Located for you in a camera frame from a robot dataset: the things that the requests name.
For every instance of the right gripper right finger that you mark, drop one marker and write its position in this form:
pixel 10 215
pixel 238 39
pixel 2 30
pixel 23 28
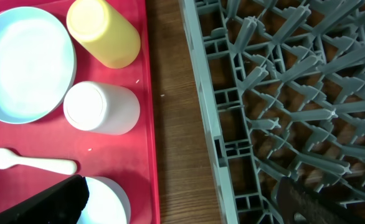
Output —
pixel 298 204

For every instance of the white plastic spoon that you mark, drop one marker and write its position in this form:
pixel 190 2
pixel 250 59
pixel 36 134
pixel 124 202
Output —
pixel 9 159

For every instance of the white plastic cup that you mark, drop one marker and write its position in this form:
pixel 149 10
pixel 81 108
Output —
pixel 101 108

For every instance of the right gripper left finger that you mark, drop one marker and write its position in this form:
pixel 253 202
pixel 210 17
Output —
pixel 61 203

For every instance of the light blue bowl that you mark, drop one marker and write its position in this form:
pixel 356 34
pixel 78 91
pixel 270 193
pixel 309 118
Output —
pixel 107 203

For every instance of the grey dishwasher rack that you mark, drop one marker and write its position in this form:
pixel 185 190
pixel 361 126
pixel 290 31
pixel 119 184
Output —
pixel 281 86

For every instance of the yellow plastic cup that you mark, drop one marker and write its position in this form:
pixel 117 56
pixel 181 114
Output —
pixel 103 32

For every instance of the large light blue plate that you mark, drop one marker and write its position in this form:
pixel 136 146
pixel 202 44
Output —
pixel 37 64

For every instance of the red serving tray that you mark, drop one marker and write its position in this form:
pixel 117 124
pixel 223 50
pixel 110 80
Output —
pixel 128 159

